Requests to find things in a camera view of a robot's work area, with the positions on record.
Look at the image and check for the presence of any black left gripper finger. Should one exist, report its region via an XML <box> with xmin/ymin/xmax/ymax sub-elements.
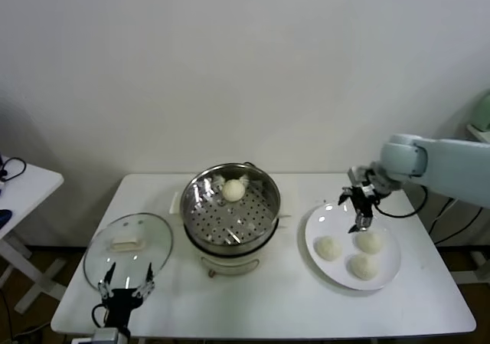
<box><xmin>97</xmin><ymin>262</ymin><xmax>116</xmax><ymax>300</ymax></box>
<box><xmin>132</xmin><ymin>263</ymin><xmax>156</xmax><ymax>298</ymax></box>

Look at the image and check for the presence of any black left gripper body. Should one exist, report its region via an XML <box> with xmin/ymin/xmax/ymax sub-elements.
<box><xmin>100</xmin><ymin>288</ymin><xmax>145</xmax><ymax>328</ymax></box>

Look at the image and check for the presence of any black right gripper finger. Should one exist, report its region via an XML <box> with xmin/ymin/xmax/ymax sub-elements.
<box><xmin>338</xmin><ymin>186</ymin><xmax>355</xmax><ymax>206</ymax></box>
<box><xmin>347</xmin><ymin>205</ymin><xmax>374</xmax><ymax>234</ymax></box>

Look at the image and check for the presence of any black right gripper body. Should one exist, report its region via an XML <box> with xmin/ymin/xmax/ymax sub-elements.
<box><xmin>351</xmin><ymin>182</ymin><xmax>383</xmax><ymax>215</ymax></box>

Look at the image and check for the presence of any white steamed baozi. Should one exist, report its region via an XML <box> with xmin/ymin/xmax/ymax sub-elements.
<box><xmin>221</xmin><ymin>179</ymin><xmax>246</xmax><ymax>203</ymax></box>
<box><xmin>346</xmin><ymin>254</ymin><xmax>381</xmax><ymax>282</ymax></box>
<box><xmin>313</xmin><ymin>235</ymin><xmax>342</xmax><ymax>263</ymax></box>
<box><xmin>354</xmin><ymin>231</ymin><xmax>385</xmax><ymax>256</ymax></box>

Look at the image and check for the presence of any glass lid with cream handle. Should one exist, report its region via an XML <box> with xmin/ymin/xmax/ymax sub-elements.
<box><xmin>83</xmin><ymin>212</ymin><xmax>175</xmax><ymax>293</ymax></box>

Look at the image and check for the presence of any perforated steel steamer basket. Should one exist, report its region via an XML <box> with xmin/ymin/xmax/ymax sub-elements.
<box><xmin>179</xmin><ymin>162</ymin><xmax>282</xmax><ymax>255</ymax></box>

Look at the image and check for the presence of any white round plate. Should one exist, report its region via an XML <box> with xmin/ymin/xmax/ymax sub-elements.
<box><xmin>305</xmin><ymin>202</ymin><xmax>403</xmax><ymax>292</ymax></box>

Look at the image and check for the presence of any cream electric cooking pot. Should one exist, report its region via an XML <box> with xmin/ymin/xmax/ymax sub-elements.
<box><xmin>169</xmin><ymin>191</ymin><xmax>295</xmax><ymax>280</ymax></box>

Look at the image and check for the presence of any white side table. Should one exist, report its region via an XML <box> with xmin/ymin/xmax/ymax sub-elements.
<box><xmin>0</xmin><ymin>156</ymin><xmax>66</xmax><ymax>314</ymax></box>

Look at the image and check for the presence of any white table base foot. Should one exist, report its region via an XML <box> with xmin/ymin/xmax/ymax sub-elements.
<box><xmin>451</xmin><ymin>250</ymin><xmax>490</xmax><ymax>286</ymax></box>

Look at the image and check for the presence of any white shelf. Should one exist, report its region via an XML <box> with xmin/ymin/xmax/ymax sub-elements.
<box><xmin>465</xmin><ymin>124</ymin><xmax>490</xmax><ymax>144</ymax></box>

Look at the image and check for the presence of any pale green appliance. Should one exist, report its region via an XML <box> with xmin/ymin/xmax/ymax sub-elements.
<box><xmin>469</xmin><ymin>93</ymin><xmax>490</xmax><ymax>133</ymax></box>

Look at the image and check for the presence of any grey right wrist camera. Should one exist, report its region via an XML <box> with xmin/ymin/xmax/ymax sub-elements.
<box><xmin>347</xmin><ymin>165</ymin><xmax>368</xmax><ymax>186</ymax></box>

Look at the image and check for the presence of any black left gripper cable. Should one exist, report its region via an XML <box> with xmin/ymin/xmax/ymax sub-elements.
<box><xmin>91</xmin><ymin>304</ymin><xmax>108</xmax><ymax>328</ymax></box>

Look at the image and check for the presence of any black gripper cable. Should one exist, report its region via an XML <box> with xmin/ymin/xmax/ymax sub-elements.
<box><xmin>91</xmin><ymin>304</ymin><xmax>108</xmax><ymax>328</ymax></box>
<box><xmin>373</xmin><ymin>182</ymin><xmax>429</xmax><ymax>218</ymax></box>

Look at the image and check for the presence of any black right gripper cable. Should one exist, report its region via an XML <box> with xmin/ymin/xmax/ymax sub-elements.
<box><xmin>373</xmin><ymin>182</ymin><xmax>429</xmax><ymax>218</ymax></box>

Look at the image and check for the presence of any black power cable with adapter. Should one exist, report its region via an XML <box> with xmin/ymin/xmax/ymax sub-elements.
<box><xmin>427</xmin><ymin>194</ymin><xmax>485</xmax><ymax>245</ymax></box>

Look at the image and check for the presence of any black looped cable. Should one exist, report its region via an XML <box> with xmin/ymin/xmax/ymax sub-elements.
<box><xmin>0</xmin><ymin>156</ymin><xmax>28</xmax><ymax>179</ymax></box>

